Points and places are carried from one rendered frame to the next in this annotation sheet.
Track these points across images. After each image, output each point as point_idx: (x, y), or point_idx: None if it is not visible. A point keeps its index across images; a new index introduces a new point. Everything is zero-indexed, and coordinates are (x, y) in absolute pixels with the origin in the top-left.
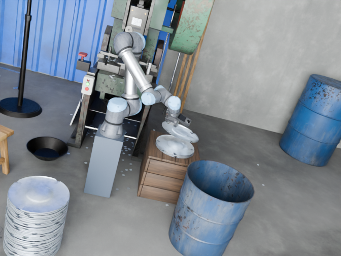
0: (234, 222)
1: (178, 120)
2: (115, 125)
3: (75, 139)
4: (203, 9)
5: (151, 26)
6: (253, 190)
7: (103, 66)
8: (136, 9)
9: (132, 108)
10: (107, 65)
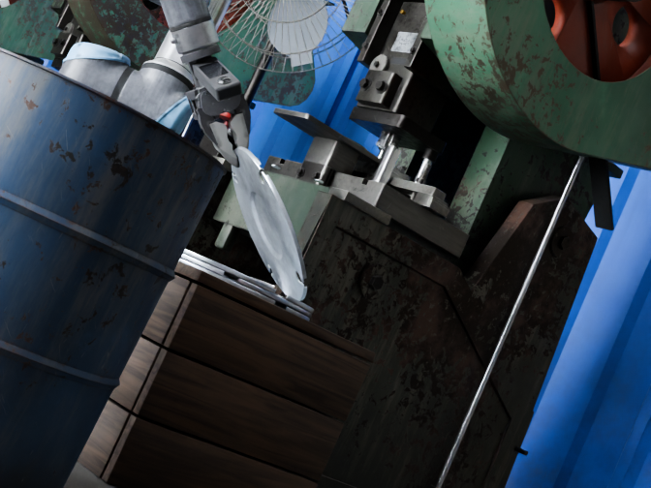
0: None
1: (199, 76)
2: None
3: None
4: None
5: (427, 33)
6: (136, 111)
7: (276, 168)
8: (414, 10)
9: (133, 85)
10: (286, 165)
